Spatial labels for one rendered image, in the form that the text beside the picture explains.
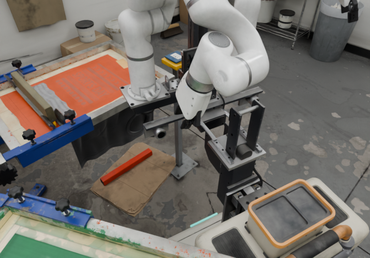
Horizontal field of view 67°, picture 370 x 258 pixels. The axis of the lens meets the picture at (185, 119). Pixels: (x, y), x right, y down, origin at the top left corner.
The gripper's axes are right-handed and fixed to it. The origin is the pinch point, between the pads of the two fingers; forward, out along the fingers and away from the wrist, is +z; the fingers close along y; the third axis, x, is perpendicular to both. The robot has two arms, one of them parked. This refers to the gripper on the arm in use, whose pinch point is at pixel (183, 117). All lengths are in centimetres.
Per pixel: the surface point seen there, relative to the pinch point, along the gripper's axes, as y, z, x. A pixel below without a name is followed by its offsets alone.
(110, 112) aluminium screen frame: -33, 39, -12
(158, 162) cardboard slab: -48, 136, 36
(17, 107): -53, 55, -49
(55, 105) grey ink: -47, 49, -33
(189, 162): -40, 131, 59
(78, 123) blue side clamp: -27, 37, -26
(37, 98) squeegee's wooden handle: -44, 39, -40
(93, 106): -41, 45, -18
